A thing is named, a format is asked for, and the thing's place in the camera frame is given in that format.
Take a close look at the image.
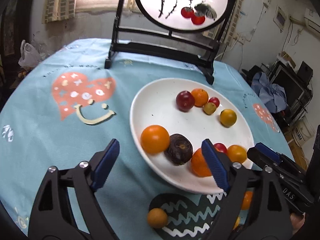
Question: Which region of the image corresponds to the small orange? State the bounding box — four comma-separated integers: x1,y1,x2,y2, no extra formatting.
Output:
227,145,247,164

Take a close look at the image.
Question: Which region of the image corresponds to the left beige curtain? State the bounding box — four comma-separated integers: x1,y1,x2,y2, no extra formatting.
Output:
42,0,76,24

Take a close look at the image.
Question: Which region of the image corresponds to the wall power socket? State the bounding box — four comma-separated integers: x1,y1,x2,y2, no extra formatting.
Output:
235,35,246,45

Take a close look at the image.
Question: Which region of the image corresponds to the person's left hand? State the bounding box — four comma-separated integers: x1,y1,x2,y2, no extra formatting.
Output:
290,213,305,234

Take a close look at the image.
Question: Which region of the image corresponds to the white plastic bag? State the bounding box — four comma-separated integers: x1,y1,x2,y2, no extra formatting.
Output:
18,40,42,69

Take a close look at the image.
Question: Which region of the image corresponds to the dark red plum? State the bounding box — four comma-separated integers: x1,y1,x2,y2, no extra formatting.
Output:
176,90,195,112

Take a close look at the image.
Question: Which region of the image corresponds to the small orange round citrus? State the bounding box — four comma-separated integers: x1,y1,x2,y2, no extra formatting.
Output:
191,88,209,107

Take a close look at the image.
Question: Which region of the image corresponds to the orange mandarin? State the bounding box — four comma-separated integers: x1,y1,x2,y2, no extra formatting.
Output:
241,191,253,210

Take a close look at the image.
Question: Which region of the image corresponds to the small green kumquat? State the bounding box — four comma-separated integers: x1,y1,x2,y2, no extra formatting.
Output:
202,102,217,115

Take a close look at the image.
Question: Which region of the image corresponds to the blue clothes pile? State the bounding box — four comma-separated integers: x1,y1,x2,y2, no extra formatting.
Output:
251,72,288,113

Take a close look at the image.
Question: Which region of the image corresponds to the large green-orange citrus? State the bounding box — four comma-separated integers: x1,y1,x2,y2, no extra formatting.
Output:
220,109,237,128

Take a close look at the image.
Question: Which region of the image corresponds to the large orange tangerine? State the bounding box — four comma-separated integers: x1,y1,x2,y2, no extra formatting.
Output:
191,148,212,178

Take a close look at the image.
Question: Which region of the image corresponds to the black monitor on shelf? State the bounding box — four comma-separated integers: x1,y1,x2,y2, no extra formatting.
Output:
269,61,313,125

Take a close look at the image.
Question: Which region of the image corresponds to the dark water chestnut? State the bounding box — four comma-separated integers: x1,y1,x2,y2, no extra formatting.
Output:
164,134,193,166

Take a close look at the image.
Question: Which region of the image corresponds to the small red cherry tomato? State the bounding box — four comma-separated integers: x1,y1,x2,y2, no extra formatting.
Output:
208,97,220,107

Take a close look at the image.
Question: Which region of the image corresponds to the yellow passion fruit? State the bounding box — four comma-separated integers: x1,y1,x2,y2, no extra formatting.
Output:
147,208,168,229

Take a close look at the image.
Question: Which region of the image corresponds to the black framed round screen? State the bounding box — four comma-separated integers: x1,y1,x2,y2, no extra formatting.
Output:
104,0,236,85

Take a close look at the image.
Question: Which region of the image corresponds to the yellow-orange persimmon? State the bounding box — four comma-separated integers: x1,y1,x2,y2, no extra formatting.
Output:
140,125,170,154

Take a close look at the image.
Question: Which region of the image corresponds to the white oval plate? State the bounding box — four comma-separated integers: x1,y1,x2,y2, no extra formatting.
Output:
130,78,254,194

